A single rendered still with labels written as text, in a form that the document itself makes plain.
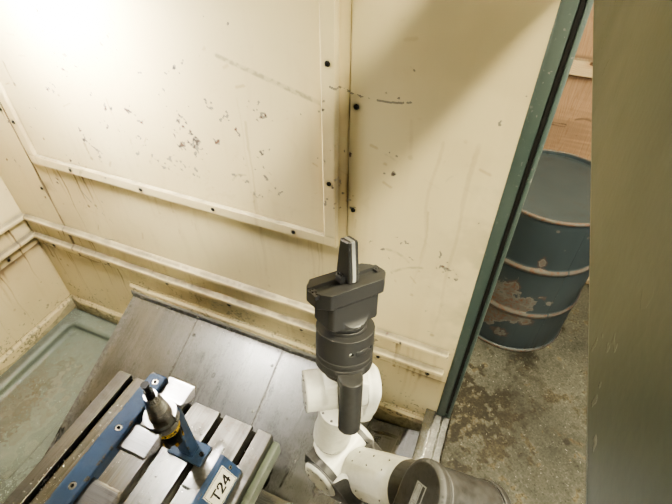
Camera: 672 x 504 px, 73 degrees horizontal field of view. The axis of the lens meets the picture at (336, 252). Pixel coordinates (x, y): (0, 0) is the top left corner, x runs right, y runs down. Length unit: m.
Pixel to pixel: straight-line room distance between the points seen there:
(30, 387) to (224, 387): 0.78
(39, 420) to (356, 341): 1.44
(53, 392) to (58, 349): 0.19
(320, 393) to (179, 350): 0.94
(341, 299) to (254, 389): 0.89
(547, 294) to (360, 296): 1.79
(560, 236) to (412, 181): 1.31
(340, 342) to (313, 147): 0.42
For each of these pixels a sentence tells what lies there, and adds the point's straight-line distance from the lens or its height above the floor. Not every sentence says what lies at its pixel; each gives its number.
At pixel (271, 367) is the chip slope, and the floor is 0.83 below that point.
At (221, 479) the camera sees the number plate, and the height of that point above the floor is 0.94.
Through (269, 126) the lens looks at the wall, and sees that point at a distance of 0.95.
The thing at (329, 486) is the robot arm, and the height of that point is 1.16.
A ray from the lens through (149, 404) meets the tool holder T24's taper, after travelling 0.94.
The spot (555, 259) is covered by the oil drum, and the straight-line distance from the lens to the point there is 2.21.
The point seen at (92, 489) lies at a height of 1.22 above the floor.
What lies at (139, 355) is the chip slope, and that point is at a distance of 1.67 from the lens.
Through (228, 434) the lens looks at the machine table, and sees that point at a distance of 1.30.
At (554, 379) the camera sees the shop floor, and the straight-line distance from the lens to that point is 2.65.
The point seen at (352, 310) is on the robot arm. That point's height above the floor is 1.56.
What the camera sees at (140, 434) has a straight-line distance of 0.99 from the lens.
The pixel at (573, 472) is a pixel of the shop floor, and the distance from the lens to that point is 2.43.
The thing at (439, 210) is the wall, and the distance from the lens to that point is 0.90.
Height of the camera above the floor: 2.05
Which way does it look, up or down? 43 degrees down
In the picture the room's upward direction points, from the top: straight up
